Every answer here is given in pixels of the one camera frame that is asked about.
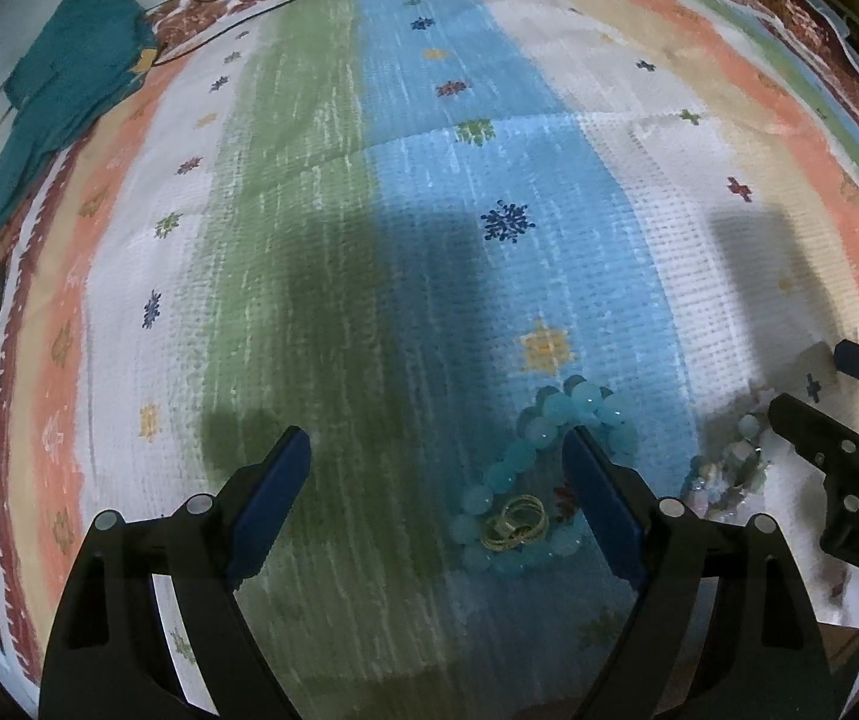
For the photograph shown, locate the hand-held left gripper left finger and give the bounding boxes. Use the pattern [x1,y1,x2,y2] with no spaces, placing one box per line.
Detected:
[39,425,312,720]

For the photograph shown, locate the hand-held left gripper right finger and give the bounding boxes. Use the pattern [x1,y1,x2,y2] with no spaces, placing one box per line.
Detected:
[562,425,843,720]

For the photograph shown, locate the gold wire rings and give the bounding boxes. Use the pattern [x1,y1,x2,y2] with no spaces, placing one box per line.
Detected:
[480,495,550,550]

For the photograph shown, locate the pale white bead bracelet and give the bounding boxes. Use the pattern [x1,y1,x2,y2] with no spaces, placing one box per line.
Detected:
[688,411,776,520]

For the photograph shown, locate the light blue bead bracelet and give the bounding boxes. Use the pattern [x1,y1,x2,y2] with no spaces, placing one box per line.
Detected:
[450,375,640,575]

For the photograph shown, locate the striped woven mat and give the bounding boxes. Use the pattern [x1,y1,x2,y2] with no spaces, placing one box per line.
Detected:
[0,0,859,720]

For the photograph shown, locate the teal cloth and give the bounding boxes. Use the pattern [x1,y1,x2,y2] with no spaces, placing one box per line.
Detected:
[0,0,158,256]

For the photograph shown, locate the black cable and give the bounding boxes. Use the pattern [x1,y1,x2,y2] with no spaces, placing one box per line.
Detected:
[145,0,381,67]

